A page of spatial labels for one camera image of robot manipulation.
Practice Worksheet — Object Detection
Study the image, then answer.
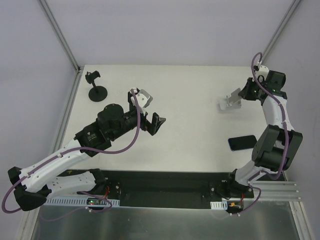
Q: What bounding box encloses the white folding phone stand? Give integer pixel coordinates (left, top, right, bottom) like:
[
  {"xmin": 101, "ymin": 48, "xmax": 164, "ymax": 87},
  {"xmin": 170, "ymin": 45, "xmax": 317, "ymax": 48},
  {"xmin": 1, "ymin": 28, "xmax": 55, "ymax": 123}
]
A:
[{"xmin": 218, "ymin": 88, "xmax": 242, "ymax": 111}]

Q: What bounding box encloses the blue smartphone black screen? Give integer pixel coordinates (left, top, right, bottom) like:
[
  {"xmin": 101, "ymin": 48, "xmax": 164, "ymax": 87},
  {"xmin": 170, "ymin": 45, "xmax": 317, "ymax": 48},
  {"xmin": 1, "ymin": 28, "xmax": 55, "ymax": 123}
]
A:
[{"xmin": 228, "ymin": 135, "xmax": 257, "ymax": 151}]

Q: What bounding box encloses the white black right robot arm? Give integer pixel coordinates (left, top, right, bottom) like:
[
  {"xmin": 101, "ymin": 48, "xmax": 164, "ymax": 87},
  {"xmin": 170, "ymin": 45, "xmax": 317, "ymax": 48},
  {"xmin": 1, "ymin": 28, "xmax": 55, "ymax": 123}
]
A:
[{"xmin": 227, "ymin": 66, "xmax": 303, "ymax": 192}]

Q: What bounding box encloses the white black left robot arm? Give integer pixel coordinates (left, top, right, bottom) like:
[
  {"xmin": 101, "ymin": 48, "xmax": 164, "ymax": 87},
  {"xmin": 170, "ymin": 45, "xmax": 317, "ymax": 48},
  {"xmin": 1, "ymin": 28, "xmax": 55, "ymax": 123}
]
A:
[{"xmin": 1, "ymin": 89, "xmax": 166, "ymax": 213}]

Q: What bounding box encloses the black round-base phone holder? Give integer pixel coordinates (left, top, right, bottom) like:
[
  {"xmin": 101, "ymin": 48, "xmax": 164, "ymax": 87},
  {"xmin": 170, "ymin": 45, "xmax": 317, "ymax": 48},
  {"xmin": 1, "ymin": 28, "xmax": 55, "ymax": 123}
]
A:
[{"xmin": 85, "ymin": 70, "xmax": 108, "ymax": 103}]

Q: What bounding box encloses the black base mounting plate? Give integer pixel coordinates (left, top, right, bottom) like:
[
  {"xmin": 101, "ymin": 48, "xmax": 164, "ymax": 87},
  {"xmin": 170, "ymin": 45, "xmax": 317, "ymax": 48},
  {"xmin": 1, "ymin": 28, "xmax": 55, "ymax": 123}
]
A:
[{"xmin": 74, "ymin": 169, "xmax": 258, "ymax": 210}]

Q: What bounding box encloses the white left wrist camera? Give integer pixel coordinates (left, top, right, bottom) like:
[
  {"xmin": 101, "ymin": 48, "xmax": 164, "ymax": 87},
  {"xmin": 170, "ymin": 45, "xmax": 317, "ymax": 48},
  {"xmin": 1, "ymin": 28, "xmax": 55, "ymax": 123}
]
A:
[{"xmin": 133, "ymin": 88, "xmax": 153, "ymax": 109}]

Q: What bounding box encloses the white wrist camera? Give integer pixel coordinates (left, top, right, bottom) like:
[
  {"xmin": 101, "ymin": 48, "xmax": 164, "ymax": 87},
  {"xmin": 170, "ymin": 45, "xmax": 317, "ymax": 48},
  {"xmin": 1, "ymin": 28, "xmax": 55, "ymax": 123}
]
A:
[
  {"xmin": 253, "ymin": 63, "xmax": 269, "ymax": 82},
  {"xmin": 133, "ymin": 88, "xmax": 153, "ymax": 109}
]

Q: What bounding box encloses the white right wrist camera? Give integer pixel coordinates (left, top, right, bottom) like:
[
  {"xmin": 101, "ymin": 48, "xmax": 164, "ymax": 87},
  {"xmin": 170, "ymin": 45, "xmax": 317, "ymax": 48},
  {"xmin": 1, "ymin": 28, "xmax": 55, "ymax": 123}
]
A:
[{"xmin": 253, "ymin": 63, "xmax": 269, "ymax": 82}]

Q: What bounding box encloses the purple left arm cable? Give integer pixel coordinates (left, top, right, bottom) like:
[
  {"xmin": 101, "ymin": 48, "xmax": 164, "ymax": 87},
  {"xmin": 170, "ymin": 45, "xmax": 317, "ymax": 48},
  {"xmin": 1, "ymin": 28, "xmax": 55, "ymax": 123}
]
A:
[{"xmin": 1, "ymin": 88, "xmax": 141, "ymax": 213}]

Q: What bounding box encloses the right aluminium frame post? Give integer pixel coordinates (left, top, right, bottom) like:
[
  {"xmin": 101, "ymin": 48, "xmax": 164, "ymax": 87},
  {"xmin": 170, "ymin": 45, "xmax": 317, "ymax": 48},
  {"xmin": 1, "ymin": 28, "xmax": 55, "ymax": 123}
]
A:
[{"xmin": 249, "ymin": 0, "xmax": 304, "ymax": 78}]

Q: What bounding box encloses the aluminium frame post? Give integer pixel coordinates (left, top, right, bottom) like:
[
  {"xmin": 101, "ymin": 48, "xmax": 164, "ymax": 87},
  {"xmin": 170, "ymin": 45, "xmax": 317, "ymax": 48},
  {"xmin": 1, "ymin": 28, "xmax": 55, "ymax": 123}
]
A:
[
  {"xmin": 249, "ymin": 0, "xmax": 304, "ymax": 78},
  {"xmin": 37, "ymin": 0, "xmax": 81, "ymax": 74}
]

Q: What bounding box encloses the left white cable duct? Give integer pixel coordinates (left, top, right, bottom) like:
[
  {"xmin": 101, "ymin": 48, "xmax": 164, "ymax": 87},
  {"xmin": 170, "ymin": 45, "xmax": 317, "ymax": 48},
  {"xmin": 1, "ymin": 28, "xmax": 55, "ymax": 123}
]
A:
[{"xmin": 44, "ymin": 196, "xmax": 120, "ymax": 208}]

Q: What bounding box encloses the white cable duct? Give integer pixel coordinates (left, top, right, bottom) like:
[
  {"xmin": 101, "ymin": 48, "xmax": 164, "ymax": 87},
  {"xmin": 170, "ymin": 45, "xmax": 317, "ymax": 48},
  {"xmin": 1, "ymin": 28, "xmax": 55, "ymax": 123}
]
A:
[
  {"xmin": 210, "ymin": 200, "xmax": 228, "ymax": 211},
  {"xmin": 44, "ymin": 196, "xmax": 120, "ymax": 208}
]

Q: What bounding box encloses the right white cable duct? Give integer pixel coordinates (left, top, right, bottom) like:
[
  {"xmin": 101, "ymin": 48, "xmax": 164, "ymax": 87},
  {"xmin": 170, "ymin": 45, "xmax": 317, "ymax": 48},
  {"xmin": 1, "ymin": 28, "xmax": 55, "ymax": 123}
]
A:
[{"xmin": 210, "ymin": 200, "xmax": 228, "ymax": 211}]

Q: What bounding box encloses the aluminium rail right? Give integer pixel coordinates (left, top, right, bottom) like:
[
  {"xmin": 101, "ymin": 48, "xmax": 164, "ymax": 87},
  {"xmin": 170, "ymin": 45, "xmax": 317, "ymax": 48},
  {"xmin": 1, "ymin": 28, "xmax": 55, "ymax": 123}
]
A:
[{"xmin": 252, "ymin": 181, "xmax": 302, "ymax": 202}]

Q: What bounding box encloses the left aluminium frame post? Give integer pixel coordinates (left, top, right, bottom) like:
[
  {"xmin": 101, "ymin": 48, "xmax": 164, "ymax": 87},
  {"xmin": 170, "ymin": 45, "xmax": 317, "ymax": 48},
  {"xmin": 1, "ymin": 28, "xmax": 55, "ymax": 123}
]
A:
[{"xmin": 37, "ymin": 0, "xmax": 81, "ymax": 74}]

